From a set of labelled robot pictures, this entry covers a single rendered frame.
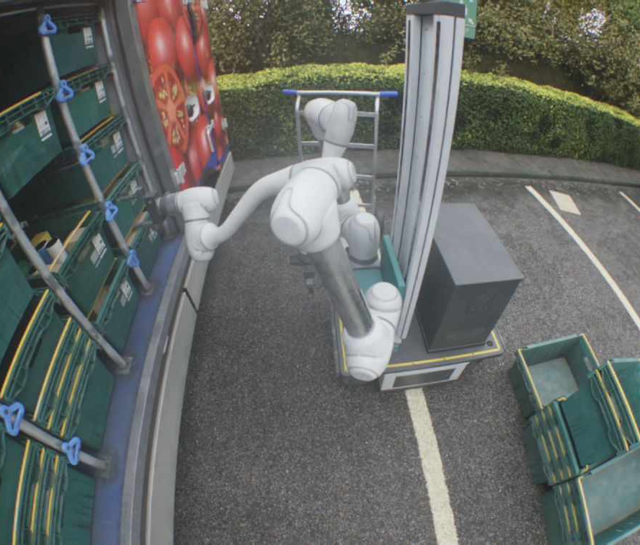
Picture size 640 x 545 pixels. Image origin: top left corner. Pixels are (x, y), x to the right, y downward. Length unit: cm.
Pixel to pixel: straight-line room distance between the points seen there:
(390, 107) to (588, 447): 379
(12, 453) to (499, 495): 203
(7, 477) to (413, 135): 172
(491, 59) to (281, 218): 667
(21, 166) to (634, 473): 286
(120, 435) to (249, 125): 348
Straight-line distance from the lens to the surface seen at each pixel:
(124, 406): 138
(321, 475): 171
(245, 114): 392
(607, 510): 197
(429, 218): 112
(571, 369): 243
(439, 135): 97
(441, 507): 177
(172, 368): 157
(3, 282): 104
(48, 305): 112
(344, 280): 87
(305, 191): 73
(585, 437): 159
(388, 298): 118
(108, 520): 132
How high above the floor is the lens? 169
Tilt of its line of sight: 45 degrees down
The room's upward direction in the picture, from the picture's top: 4 degrees counter-clockwise
